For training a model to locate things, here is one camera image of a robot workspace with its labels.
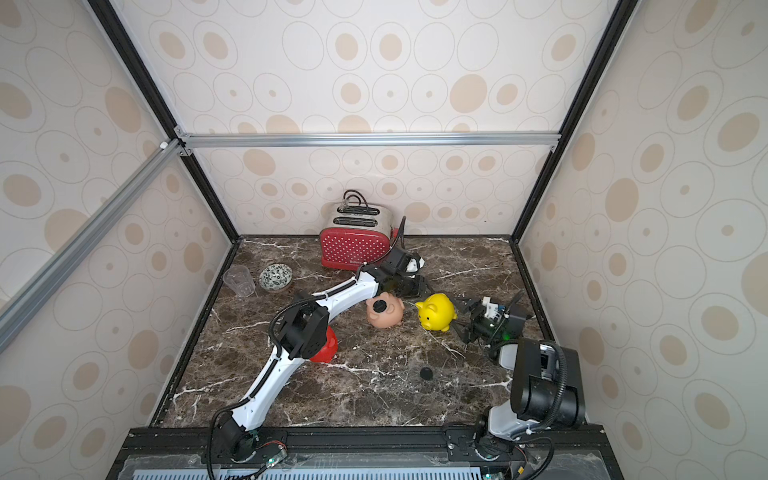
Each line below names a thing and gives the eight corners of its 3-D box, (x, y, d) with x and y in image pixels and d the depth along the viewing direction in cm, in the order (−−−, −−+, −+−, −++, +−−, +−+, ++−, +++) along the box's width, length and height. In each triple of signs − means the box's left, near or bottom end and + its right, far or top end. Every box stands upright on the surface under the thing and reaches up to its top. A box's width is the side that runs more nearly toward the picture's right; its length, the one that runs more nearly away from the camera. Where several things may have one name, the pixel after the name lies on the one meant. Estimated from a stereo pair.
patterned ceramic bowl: (259, 292, 105) (255, 285, 102) (267, 269, 111) (263, 262, 108) (290, 292, 105) (287, 285, 102) (296, 269, 111) (293, 262, 108)
